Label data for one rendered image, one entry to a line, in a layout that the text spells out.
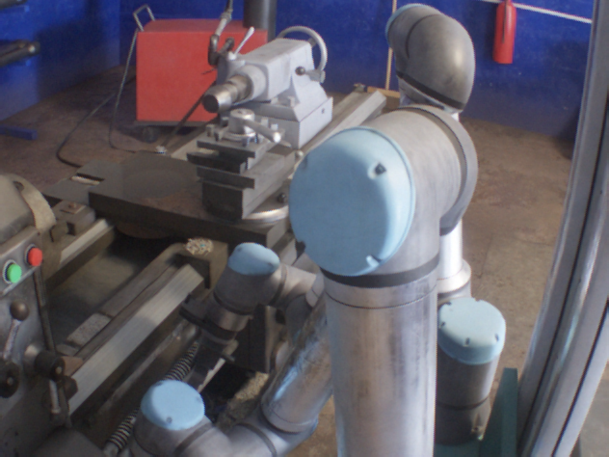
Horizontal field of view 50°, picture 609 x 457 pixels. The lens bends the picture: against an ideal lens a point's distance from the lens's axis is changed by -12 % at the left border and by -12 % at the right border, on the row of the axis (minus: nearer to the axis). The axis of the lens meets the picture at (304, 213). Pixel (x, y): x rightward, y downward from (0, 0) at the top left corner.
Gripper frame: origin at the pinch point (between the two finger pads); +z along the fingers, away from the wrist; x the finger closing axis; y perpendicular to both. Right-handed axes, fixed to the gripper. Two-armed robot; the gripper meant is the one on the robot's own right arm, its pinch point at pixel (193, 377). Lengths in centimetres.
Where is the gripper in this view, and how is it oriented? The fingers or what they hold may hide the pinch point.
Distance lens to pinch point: 159.8
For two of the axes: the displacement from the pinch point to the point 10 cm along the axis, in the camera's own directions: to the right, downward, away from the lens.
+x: 0.5, -3.4, 9.4
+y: 8.9, 4.4, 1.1
